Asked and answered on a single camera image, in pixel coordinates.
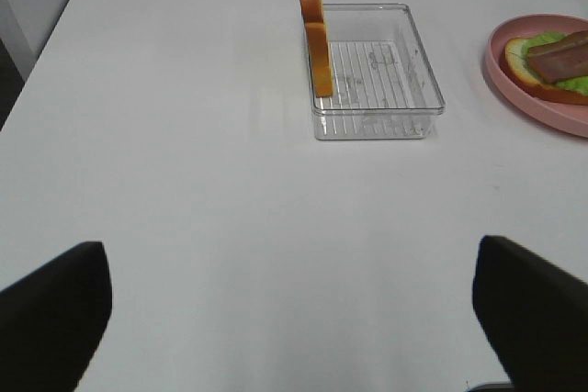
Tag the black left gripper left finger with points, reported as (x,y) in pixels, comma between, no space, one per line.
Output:
(53,319)

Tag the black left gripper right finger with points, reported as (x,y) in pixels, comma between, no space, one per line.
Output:
(534,316)

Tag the green lettuce leaf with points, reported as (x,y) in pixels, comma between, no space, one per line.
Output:
(559,59)

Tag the bacon strip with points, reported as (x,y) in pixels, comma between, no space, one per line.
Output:
(561,60)

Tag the pink round plate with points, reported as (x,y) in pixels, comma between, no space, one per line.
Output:
(554,107)

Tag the bread slice on plate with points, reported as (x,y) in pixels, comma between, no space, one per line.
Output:
(571,92)

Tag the clear left plastic tray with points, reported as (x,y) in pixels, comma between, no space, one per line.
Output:
(384,85)

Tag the upright bread slice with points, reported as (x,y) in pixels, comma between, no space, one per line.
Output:
(316,35)

